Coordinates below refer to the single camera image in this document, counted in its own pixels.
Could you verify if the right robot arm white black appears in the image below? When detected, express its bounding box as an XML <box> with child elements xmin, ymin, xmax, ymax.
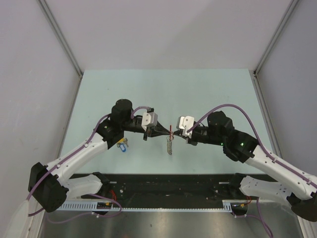
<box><xmin>176</xmin><ymin>111</ymin><xmax>317</xmax><ymax>222</ymax></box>

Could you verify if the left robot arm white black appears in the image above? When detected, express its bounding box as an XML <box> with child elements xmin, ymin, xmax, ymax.
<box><xmin>27</xmin><ymin>99</ymin><xmax>169</xmax><ymax>213</ymax></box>

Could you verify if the yellow tag key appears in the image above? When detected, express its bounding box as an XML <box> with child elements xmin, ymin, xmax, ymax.
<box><xmin>118</xmin><ymin>138</ymin><xmax>129</xmax><ymax>147</ymax></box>

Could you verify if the blue tag key front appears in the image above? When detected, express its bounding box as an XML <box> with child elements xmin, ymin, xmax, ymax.
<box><xmin>117</xmin><ymin>143</ymin><xmax>127</xmax><ymax>153</ymax></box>

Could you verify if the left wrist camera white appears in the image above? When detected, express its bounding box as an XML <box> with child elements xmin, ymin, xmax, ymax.
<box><xmin>141</xmin><ymin>107</ymin><xmax>158</xmax><ymax>131</ymax></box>

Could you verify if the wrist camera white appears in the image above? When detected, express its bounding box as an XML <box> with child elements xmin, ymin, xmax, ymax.
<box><xmin>176</xmin><ymin>116</ymin><xmax>194</xmax><ymax>138</ymax></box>
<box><xmin>141</xmin><ymin>107</ymin><xmax>158</xmax><ymax>131</ymax></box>

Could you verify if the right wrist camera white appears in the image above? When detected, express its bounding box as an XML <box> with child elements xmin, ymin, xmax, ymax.
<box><xmin>176</xmin><ymin>116</ymin><xmax>194</xmax><ymax>138</ymax></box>

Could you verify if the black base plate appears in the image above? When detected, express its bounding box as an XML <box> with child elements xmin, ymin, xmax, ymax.
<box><xmin>74</xmin><ymin>173</ymin><xmax>260</xmax><ymax>208</ymax></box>

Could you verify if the slotted cable duct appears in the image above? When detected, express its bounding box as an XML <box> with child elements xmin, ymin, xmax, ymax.
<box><xmin>57</xmin><ymin>200</ymin><xmax>232</xmax><ymax>213</ymax></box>

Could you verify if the right aluminium frame post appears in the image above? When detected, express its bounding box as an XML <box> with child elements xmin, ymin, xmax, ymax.
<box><xmin>253</xmin><ymin>0</ymin><xmax>301</xmax><ymax>77</ymax></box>

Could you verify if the aluminium frame post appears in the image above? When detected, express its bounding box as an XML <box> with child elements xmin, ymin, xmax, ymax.
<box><xmin>253</xmin><ymin>0</ymin><xmax>301</xmax><ymax>77</ymax></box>
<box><xmin>36</xmin><ymin>0</ymin><xmax>83</xmax><ymax>79</ymax></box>

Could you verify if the left aluminium frame post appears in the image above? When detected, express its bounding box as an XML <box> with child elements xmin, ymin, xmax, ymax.
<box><xmin>36</xmin><ymin>0</ymin><xmax>83</xmax><ymax>79</ymax></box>

